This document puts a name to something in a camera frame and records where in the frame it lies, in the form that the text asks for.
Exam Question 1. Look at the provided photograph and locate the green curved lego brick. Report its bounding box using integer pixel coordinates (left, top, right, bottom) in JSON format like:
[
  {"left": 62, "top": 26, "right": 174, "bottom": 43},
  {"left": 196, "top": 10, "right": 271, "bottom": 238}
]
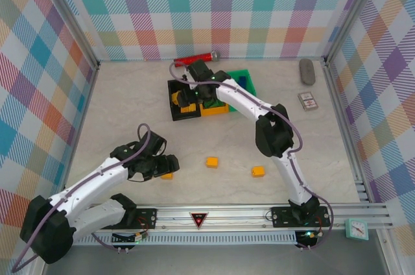
[{"left": 204, "top": 99, "right": 226, "bottom": 110}]

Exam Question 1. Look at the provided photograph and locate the black plastic bin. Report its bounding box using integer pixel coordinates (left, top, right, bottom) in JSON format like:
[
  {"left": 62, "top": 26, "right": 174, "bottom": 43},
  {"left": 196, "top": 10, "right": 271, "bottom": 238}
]
[{"left": 167, "top": 79, "right": 202, "bottom": 123}]

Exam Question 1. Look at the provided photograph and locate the yellow plastic bin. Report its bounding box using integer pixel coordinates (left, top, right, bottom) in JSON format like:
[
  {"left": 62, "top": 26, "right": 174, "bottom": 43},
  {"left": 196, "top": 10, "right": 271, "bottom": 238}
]
[{"left": 198, "top": 99, "right": 230, "bottom": 118}]

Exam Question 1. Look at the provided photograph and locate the red microphone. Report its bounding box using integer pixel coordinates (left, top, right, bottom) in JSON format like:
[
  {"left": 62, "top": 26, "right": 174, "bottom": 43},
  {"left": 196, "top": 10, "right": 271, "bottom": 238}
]
[{"left": 173, "top": 51, "right": 221, "bottom": 67}]

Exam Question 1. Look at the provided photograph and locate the green plastic bin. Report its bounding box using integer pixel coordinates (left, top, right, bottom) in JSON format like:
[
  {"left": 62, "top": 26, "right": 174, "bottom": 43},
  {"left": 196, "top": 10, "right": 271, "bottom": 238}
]
[{"left": 224, "top": 68, "right": 259, "bottom": 114}]

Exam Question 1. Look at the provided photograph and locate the red triangle emblem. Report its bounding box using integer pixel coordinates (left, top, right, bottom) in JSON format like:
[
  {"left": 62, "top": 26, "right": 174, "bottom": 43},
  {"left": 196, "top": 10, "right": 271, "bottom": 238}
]
[{"left": 189, "top": 211, "right": 210, "bottom": 230}]

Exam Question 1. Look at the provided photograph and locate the playing card box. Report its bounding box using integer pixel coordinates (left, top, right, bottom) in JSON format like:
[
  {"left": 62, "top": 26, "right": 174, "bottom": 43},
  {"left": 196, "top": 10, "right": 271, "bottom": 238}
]
[{"left": 298, "top": 91, "right": 320, "bottom": 112}]

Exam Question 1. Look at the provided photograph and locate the grey oval case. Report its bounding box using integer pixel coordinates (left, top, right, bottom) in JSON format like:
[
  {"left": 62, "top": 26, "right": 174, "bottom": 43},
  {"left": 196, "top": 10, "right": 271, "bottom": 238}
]
[{"left": 298, "top": 58, "right": 317, "bottom": 86}]

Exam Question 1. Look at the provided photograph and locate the teal square clock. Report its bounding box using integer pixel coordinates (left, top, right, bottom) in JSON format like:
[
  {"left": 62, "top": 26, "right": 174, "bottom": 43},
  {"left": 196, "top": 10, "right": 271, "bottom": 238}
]
[{"left": 344, "top": 218, "right": 370, "bottom": 241}]

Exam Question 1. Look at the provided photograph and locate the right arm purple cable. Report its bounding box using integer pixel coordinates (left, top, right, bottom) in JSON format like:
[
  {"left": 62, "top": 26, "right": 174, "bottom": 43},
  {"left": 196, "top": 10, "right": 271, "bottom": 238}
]
[{"left": 169, "top": 62, "right": 334, "bottom": 252}]

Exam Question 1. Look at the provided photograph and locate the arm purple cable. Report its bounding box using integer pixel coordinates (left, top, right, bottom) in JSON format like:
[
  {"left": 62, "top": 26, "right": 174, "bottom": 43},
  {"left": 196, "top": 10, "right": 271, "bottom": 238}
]
[
  {"left": 11, "top": 123, "right": 152, "bottom": 272},
  {"left": 169, "top": 62, "right": 334, "bottom": 252}
]

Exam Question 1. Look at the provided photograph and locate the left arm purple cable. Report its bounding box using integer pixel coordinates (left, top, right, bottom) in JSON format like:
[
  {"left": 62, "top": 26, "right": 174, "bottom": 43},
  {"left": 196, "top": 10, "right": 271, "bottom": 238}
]
[{"left": 11, "top": 123, "right": 152, "bottom": 272}]

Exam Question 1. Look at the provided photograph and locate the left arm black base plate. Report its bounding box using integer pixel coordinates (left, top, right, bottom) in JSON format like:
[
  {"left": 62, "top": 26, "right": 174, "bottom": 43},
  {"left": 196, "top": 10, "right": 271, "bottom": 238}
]
[{"left": 124, "top": 208, "right": 158, "bottom": 231}]

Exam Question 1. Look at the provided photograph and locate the small wired connector board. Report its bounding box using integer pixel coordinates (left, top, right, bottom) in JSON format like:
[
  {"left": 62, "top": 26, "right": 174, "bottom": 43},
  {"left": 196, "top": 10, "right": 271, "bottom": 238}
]
[
  {"left": 294, "top": 230, "right": 325, "bottom": 252},
  {"left": 111, "top": 231, "right": 150, "bottom": 254}
]

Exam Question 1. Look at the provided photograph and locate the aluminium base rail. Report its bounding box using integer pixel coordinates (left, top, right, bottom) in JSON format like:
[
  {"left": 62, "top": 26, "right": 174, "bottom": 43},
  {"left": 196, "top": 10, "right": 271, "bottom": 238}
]
[{"left": 76, "top": 202, "right": 394, "bottom": 233}]

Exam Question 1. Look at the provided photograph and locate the slotted cable duct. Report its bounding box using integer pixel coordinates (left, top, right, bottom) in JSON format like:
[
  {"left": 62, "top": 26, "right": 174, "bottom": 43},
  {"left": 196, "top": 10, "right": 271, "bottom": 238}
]
[{"left": 73, "top": 230, "right": 298, "bottom": 246}]

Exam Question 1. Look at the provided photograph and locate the aluminium side rail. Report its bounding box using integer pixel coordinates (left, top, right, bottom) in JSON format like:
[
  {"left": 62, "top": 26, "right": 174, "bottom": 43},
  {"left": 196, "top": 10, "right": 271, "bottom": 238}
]
[
  {"left": 57, "top": 60, "right": 101, "bottom": 208},
  {"left": 322, "top": 57, "right": 373, "bottom": 203}
]

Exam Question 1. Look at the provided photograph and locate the aluminium frame post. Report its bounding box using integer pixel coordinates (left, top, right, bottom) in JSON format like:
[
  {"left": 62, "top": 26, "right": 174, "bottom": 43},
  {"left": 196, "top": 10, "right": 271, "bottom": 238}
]
[
  {"left": 322, "top": 0, "right": 388, "bottom": 66},
  {"left": 38, "top": 0, "right": 101, "bottom": 71}
]

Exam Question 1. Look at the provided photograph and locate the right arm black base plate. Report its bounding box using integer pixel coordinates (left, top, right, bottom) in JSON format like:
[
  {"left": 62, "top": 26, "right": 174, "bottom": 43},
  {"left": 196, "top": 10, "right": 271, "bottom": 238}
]
[{"left": 270, "top": 205, "right": 332, "bottom": 228}]

